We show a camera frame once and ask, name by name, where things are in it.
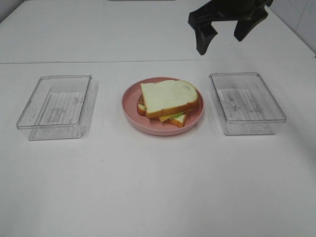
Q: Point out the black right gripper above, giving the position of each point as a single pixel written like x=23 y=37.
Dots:
x=247 y=13

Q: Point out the bread slice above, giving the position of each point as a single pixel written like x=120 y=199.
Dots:
x=179 y=122
x=168 y=97

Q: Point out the yellow cheese slice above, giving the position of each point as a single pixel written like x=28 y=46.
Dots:
x=171 y=116

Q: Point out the green lettuce leaf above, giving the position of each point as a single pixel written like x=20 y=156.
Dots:
x=142 y=111

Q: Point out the right clear plastic container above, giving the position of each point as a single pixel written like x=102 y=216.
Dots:
x=244 y=105

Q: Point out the clear plastic container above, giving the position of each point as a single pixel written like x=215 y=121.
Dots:
x=60 y=107
x=244 y=105

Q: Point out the pink round plate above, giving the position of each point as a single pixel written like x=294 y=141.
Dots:
x=151 y=126

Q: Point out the left clear plastic container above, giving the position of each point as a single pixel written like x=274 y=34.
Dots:
x=60 y=107

